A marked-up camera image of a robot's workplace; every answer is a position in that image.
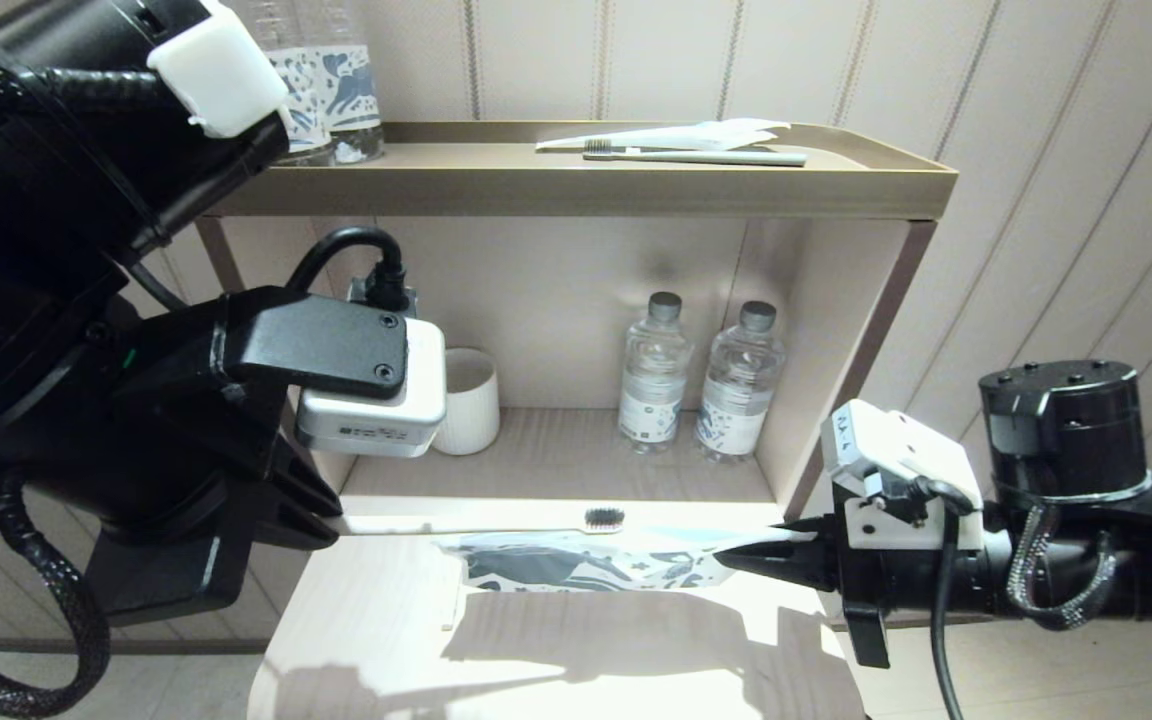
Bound blue horse print pouch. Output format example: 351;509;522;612
433;528;817;594

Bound white right camera bracket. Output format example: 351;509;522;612
841;490;985;552

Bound small clear water bottle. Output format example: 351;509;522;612
694;300;789;463
618;291;692;454

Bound black left camera bracket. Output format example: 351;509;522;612
131;285;409;401

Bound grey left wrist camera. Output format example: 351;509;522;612
296;318;447;459

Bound white paper wrapper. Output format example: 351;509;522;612
536;118;793;153

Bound white toothbrush black bristles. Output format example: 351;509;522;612
339;507;627;536

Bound large horse label water bottle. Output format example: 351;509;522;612
236;0;335;167
316;0;385;164

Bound black right camera cable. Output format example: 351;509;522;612
911;478;979;720

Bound braided black arm cable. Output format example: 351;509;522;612
1006;500;1119;631
0;468;113;719
0;35;177;113

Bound black left camera cable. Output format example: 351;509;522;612
286;227;409;311

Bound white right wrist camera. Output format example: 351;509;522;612
821;400;982;506

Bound white ribbed mug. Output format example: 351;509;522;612
431;347;501;457

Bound braided black left arm cable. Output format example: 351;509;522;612
0;35;177;113
0;468;113;719

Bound brown shelf unit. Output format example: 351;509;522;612
196;120;959;521

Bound black camera cable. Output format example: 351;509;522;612
911;478;979;720
286;227;409;311

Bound braided black right arm cable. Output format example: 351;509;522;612
1006;500;1119;631

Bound pale green toothbrush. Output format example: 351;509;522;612
582;140;809;168

